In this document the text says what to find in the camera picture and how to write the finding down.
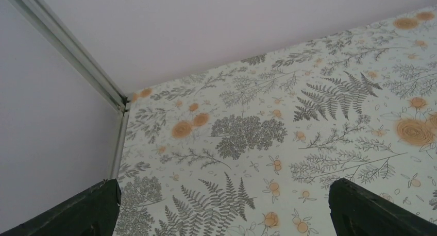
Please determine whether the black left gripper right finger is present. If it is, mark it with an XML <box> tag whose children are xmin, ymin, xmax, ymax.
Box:
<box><xmin>328</xmin><ymin>178</ymin><xmax>436</xmax><ymax>236</ymax></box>

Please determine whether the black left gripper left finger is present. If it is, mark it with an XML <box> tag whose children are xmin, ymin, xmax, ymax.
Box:
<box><xmin>1</xmin><ymin>179</ymin><xmax>121</xmax><ymax>235</ymax></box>

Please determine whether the floral patterned table mat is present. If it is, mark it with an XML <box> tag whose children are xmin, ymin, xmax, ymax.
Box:
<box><xmin>114</xmin><ymin>6</ymin><xmax>436</xmax><ymax>235</ymax></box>

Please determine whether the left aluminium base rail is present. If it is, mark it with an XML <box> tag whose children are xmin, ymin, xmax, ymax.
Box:
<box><xmin>109</xmin><ymin>101</ymin><xmax>131</xmax><ymax>179</ymax></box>

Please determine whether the left aluminium frame post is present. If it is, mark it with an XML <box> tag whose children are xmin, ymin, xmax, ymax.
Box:
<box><xmin>8</xmin><ymin>0</ymin><xmax>130</xmax><ymax>114</ymax></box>

